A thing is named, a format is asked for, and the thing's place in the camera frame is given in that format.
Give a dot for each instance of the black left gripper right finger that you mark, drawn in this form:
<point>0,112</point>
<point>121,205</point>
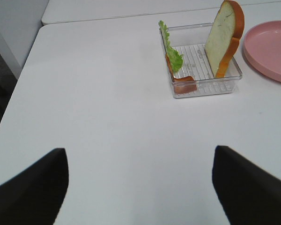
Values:
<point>248,194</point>

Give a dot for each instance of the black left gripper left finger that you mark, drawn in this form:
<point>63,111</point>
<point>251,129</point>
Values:
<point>35,196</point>

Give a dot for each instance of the brown bacon strip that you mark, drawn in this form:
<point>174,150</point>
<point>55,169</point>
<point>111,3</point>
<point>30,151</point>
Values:
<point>181,88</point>

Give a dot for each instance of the green lettuce leaf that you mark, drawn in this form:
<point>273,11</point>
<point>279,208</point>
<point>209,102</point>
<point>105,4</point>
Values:
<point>175,59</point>

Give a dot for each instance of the white bread slice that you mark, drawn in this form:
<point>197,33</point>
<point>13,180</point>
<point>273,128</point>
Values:
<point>224,37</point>

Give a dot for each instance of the pink round plate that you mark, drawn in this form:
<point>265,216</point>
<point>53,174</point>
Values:
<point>262,49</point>

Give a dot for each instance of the clear plastic left tray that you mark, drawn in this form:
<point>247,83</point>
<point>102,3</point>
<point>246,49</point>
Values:
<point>190,41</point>

